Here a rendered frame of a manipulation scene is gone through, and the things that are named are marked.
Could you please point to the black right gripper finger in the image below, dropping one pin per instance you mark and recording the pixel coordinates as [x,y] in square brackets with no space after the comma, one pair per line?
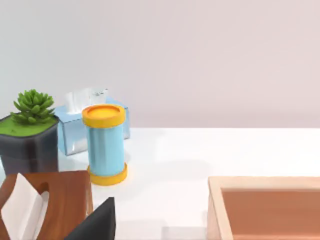
[100,222]

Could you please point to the dark grey plant pot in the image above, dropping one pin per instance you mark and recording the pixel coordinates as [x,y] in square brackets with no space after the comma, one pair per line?
[27,150]

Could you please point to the white tissue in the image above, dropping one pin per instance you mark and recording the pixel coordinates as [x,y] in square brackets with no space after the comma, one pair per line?
[22,212]

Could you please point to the blue and yellow canister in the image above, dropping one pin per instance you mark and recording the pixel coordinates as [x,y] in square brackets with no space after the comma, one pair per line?
[106,145]

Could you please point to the brown wooden tissue box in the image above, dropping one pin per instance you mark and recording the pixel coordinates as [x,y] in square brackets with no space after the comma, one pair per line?
[70,197]

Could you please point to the green succulent plant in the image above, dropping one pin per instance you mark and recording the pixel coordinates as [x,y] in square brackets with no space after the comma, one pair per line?
[33,106]

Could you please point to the salmon-coloured shallow box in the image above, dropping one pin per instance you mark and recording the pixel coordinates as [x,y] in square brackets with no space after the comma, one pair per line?
[267,210]

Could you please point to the light blue tissue box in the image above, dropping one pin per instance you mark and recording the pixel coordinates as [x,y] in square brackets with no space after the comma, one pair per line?
[71,135]

